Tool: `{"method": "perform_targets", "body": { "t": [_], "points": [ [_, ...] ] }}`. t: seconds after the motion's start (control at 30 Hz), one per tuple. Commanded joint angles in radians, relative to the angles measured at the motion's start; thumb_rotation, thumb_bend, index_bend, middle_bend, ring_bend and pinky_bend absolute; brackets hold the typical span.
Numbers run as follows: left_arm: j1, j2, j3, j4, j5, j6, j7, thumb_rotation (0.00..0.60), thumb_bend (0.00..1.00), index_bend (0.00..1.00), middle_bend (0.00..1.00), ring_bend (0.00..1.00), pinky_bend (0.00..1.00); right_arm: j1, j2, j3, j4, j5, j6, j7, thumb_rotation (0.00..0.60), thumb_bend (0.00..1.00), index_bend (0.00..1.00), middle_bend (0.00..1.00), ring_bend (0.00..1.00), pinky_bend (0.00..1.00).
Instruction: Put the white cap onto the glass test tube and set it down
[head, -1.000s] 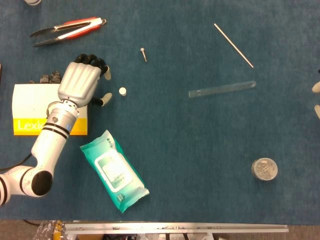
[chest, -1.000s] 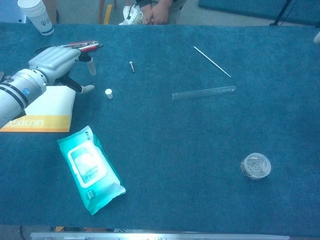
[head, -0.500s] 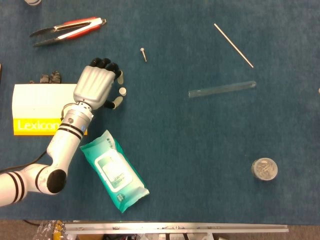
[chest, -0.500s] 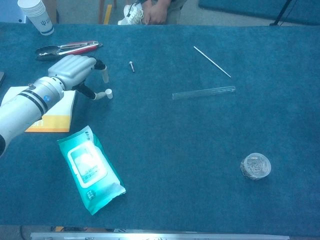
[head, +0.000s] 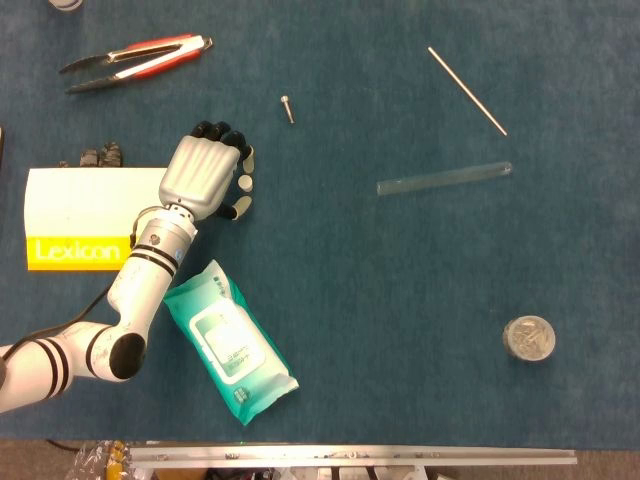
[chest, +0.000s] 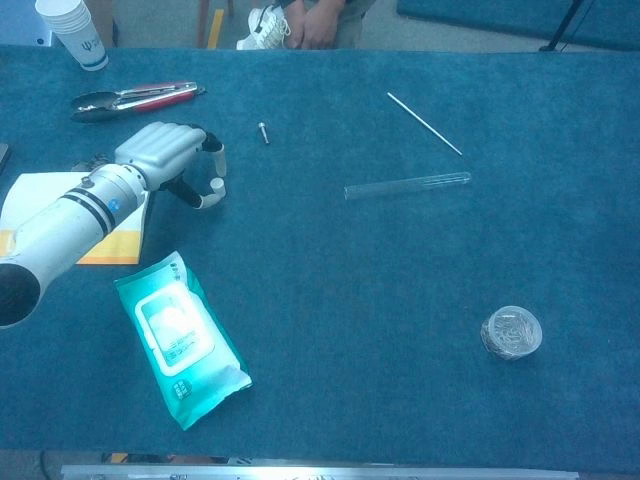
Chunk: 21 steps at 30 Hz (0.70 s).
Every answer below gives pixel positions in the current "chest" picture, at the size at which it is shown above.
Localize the teal wet wipes pack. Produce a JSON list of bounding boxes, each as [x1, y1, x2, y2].
[[113, 250, 254, 432]]

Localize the aluminium rail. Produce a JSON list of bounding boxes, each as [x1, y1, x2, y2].
[[59, 463, 580, 480]]

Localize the thin metal rod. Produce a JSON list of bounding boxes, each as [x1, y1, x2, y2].
[[386, 91, 464, 157]]

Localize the white yellow Lexicon book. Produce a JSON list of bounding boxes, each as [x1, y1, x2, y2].
[[0, 171, 155, 266]]

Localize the clear glass test tube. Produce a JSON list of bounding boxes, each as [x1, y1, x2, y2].
[[343, 171, 472, 202]]

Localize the red and steel tongs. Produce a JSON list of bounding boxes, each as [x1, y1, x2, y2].
[[69, 81, 207, 124]]

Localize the black tripod leg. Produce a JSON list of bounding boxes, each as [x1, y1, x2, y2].
[[538, 0, 586, 53]]

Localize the white sneaker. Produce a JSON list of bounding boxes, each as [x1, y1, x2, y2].
[[235, 5, 292, 51]]

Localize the seated person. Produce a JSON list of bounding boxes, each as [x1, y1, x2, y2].
[[269, 0, 369, 50]]

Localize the stack of white paper cups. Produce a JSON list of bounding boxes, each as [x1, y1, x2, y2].
[[34, 0, 109, 72]]

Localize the blue table cloth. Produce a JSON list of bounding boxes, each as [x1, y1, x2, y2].
[[0, 43, 640, 474]]

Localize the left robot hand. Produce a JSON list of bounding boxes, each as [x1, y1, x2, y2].
[[113, 121, 228, 211]]

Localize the round clear paper clip box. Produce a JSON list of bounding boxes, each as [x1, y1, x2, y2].
[[480, 305, 544, 363]]

